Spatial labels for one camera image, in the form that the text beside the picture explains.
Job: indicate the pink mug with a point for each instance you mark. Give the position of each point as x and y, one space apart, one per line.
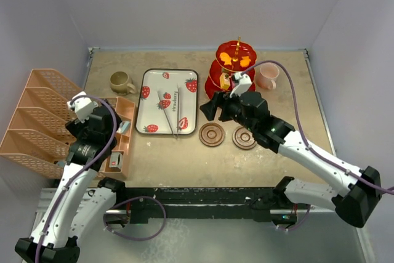
267 75

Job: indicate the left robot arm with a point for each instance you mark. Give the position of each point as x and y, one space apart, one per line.
59 234

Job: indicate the yellow cake slice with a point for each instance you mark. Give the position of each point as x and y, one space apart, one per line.
225 81

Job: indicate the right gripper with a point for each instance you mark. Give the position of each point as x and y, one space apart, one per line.
223 100

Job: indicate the beige ceramic mug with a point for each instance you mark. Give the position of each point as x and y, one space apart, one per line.
121 83

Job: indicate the red three-tier cake stand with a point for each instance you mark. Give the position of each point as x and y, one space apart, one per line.
235 49

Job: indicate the metal tongs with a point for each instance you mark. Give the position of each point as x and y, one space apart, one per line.
168 95

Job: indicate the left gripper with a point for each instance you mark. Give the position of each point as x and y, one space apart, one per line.
78 126

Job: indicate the white strawberry tray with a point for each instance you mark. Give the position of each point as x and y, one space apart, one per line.
150 119

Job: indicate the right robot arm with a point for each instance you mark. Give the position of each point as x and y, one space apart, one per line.
351 192

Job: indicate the brown wooden coaster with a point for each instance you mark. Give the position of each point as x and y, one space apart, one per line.
211 134
243 138

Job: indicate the pink desk organizer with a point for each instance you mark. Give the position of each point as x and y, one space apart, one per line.
36 137

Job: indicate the small grey box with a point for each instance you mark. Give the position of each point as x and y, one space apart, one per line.
116 160

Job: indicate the black base frame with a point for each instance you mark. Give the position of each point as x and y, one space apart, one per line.
260 204

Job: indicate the orange fish cake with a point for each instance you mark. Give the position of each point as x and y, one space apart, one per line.
244 62
225 58

